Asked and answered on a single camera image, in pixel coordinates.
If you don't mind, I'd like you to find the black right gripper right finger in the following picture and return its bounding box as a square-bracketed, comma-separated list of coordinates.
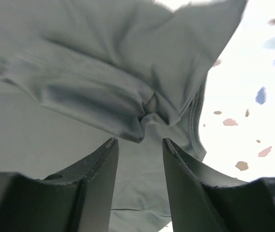
[162, 138, 275, 232]

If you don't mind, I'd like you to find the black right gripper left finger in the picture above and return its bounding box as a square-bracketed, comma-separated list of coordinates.
[0, 138, 119, 232]

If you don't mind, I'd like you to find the grey t shirt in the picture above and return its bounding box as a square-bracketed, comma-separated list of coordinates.
[0, 0, 246, 232]

